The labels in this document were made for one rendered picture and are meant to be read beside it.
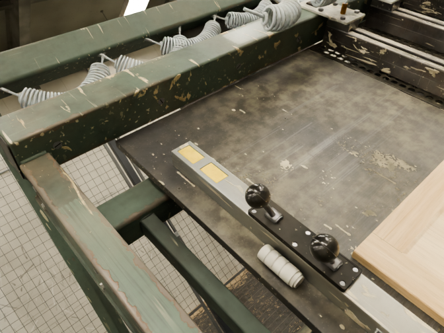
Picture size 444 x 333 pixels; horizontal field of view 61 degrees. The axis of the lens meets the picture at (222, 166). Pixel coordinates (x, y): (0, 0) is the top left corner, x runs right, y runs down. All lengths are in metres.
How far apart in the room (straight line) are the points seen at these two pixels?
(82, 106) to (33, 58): 0.49
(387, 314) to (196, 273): 0.31
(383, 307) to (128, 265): 0.38
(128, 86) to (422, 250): 0.66
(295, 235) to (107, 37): 0.98
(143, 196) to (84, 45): 0.68
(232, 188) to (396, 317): 0.33
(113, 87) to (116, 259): 0.41
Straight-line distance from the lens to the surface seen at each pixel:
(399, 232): 0.74
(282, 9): 0.98
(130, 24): 1.42
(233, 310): 0.67
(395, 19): 1.46
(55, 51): 1.32
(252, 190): 0.54
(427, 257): 0.73
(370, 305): 0.61
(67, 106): 0.84
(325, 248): 0.50
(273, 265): 0.63
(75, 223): 0.67
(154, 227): 0.76
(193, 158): 0.76
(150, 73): 0.91
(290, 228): 0.64
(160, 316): 0.56
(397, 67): 1.20
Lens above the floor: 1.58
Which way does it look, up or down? level
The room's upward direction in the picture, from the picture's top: 31 degrees counter-clockwise
